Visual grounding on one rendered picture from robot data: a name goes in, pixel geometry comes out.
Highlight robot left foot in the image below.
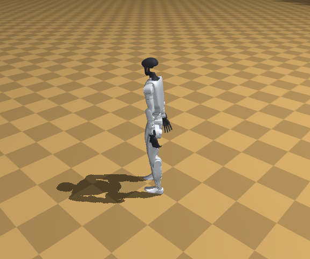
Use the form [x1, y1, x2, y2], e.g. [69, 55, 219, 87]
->
[144, 186, 164, 194]

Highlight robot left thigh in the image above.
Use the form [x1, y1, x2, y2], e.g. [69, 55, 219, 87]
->
[147, 125, 162, 165]

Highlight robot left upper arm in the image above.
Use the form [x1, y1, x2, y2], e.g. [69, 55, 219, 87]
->
[143, 84, 155, 115]

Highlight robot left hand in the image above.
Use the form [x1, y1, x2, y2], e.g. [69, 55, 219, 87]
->
[149, 130, 162, 148]

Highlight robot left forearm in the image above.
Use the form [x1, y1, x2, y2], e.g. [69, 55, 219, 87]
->
[145, 109, 155, 135]

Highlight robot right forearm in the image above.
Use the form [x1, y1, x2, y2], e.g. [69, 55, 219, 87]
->
[160, 101, 166, 118]

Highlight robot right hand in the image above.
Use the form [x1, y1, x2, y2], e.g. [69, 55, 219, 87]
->
[162, 113, 172, 133]

